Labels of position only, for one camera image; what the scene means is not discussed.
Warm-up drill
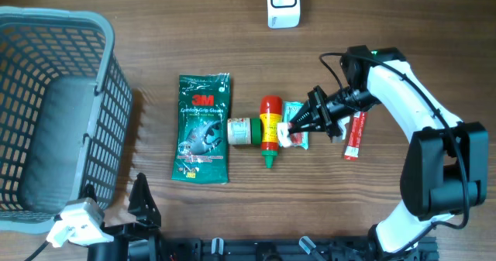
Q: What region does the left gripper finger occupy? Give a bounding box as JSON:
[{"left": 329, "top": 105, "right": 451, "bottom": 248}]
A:
[
  {"left": 79, "top": 184, "right": 97, "bottom": 201},
  {"left": 128, "top": 173, "right": 161, "bottom": 228}
]

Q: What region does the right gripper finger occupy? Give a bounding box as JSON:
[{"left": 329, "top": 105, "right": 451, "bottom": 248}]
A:
[
  {"left": 288, "top": 122, "right": 322, "bottom": 134},
  {"left": 290, "top": 101, "right": 312, "bottom": 125}
]

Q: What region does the teal wet wipes pack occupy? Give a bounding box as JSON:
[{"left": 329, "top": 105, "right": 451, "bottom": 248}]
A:
[{"left": 283, "top": 101, "right": 309, "bottom": 149}]

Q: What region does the red white snack packet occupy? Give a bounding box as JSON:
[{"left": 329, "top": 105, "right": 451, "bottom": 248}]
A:
[{"left": 277, "top": 122, "right": 303, "bottom": 148}]

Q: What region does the red chili sauce bottle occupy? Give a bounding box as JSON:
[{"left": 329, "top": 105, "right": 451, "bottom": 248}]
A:
[{"left": 260, "top": 95, "right": 283, "bottom": 169}]

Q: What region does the red candy stick pack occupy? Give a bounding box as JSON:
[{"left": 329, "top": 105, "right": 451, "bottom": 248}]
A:
[{"left": 343, "top": 112, "right": 367, "bottom": 161}]

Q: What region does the white jar green lid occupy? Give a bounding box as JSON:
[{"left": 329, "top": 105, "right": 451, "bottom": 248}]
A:
[{"left": 227, "top": 118, "right": 262, "bottom": 146}]

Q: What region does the green 3M gloves package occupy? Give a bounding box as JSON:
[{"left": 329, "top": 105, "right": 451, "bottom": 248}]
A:
[{"left": 171, "top": 73, "right": 231, "bottom": 184}]

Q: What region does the white barcode scanner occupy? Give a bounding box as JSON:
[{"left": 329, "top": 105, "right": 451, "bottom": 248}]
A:
[{"left": 267, "top": 0, "right": 301, "bottom": 29}]

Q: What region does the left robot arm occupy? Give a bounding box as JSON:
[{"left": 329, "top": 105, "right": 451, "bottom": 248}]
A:
[{"left": 88, "top": 173, "right": 162, "bottom": 261}]

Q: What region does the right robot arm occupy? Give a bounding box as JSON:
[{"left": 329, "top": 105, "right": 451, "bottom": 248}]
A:
[{"left": 277, "top": 46, "right": 489, "bottom": 260}]

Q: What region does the grey plastic shopping basket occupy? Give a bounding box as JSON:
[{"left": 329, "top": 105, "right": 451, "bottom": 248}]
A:
[{"left": 1, "top": 6, "right": 133, "bottom": 234}]

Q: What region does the black left camera cable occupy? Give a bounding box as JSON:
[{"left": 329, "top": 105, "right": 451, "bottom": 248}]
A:
[{"left": 23, "top": 240, "right": 50, "bottom": 261}]

